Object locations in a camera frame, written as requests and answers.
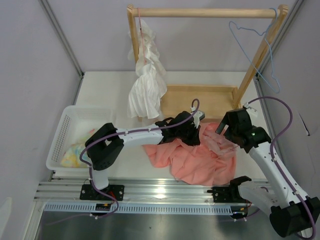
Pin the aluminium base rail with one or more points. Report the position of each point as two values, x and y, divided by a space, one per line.
155 196

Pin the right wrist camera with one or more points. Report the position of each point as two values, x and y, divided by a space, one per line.
250 110

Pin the white garment on hanger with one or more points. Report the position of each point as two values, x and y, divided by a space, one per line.
144 98

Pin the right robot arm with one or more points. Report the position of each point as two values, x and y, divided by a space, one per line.
289 208

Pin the pastel floral cloth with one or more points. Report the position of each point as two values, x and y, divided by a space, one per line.
71 157

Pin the white plastic basket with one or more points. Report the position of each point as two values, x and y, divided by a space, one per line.
75 126

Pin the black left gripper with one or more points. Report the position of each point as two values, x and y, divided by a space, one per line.
194 140

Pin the wooden clothes rack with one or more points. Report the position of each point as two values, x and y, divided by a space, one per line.
215 100

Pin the pink wire hanger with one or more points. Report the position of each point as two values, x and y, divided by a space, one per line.
179 179

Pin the pink hanger with white garment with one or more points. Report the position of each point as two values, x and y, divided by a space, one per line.
142 42

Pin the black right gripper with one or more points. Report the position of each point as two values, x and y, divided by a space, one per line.
225 121

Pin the blue wire hanger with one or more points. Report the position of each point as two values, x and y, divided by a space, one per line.
266 50

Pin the pink skirt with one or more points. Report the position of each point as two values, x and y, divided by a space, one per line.
213 162

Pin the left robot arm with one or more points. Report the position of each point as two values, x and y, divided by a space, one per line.
104 146

